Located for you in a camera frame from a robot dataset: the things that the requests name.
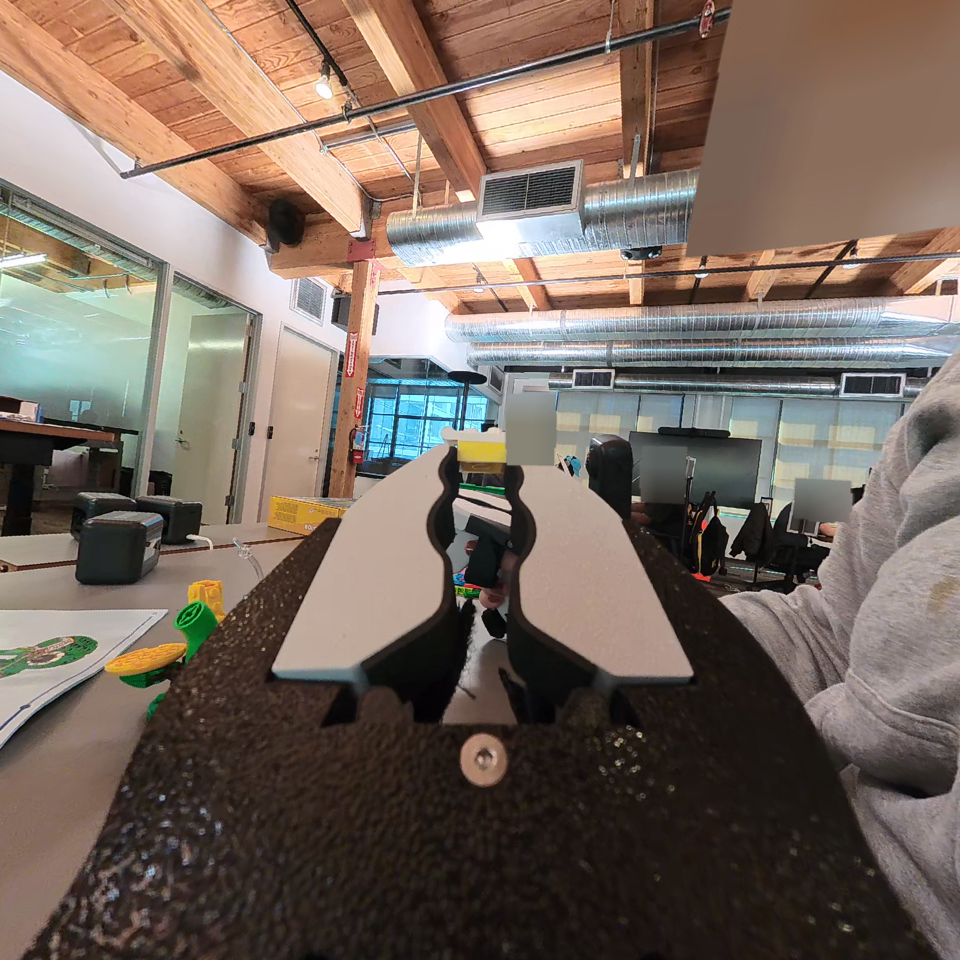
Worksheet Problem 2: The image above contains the dark jacket on chair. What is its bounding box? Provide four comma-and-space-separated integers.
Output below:
729, 501, 780, 565

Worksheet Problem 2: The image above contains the large duct vent grille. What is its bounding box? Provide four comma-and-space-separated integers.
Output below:
474, 158, 586, 225

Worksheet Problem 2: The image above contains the yellow lego box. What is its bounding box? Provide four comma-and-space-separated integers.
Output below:
267, 493, 355, 539

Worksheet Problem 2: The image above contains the dark wooden table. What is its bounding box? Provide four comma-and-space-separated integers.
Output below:
0, 414, 141, 537

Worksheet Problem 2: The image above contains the white wall vent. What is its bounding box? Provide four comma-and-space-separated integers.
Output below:
289, 276, 327, 325

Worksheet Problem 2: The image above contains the black wall screen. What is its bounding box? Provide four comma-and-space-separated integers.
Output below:
628, 429, 764, 513

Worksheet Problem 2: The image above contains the white cable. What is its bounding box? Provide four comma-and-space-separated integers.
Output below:
186, 532, 262, 580

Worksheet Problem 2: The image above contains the person's right hand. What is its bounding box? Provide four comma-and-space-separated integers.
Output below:
478, 558, 516, 612

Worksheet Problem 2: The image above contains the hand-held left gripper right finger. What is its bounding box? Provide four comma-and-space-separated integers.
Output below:
504, 461, 696, 685

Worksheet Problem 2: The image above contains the lego instruction booklet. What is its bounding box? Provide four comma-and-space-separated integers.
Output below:
0, 607, 169, 749

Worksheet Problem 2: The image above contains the round black speaker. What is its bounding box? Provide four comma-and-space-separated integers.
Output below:
267, 197, 307, 254

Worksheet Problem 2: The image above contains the large paned window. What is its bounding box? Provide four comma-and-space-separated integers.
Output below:
366, 388, 490, 460

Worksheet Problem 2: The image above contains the thin silver ceiling duct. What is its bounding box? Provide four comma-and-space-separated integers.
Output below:
546, 369, 935, 400

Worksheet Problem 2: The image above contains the large silver ceiling duct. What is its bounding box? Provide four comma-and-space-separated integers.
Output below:
384, 166, 702, 269

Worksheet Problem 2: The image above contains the green yellow lego flower model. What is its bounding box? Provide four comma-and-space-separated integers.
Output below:
103, 579, 228, 717

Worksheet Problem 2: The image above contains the dark grey power station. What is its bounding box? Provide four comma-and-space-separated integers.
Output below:
73, 510, 166, 588
135, 493, 205, 546
69, 490, 138, 526

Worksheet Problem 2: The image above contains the yellow lego brick assembly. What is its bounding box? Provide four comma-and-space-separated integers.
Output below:
441, 426, 513, 475

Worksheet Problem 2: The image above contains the wooden post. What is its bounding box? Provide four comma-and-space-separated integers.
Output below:
328, 238, 382, 500

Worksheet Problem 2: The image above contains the black red backpack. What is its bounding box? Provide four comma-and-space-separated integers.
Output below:
688, 491, 730, 580

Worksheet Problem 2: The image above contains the black ceiling pipe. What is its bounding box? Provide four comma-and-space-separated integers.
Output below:
118, 6, 735, 181

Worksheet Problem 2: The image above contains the black disc floor lamp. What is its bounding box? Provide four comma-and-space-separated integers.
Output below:
447, 367, 490, 451

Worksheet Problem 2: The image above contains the white door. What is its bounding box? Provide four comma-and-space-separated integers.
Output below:
174, 309, 255, 528
271, 321, 340, 520

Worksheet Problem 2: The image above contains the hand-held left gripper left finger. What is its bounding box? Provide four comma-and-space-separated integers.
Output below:
270, 444, 470, 685

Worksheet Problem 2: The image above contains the black box speaker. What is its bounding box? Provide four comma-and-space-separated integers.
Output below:
330, 291, 381, 329

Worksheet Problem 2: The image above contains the person's right forearm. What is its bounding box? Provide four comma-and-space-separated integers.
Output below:
718, 573, 901, 796

